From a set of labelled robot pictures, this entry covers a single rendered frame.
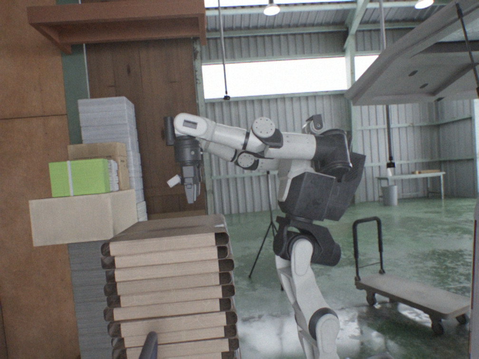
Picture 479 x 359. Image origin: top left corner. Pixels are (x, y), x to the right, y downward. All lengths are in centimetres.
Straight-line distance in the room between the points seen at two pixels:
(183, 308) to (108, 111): 128
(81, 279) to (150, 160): 102
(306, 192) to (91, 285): 111
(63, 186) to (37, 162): 110
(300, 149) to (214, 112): 917
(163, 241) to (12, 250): 186
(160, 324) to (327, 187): 78
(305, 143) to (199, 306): 64
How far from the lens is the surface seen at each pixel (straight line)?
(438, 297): 300
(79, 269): 172
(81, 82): 259
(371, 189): 1128
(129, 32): 233
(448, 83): 238
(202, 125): 103
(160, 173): 236
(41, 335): 289
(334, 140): 116
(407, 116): 1201
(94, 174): 150
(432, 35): 167
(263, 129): 105
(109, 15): 210
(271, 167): 152
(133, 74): 250
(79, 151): 182
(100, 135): 198
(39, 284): 276
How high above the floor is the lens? 129
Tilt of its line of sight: 3 degrees down
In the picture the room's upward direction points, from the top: 5 degrees counter-clockwise
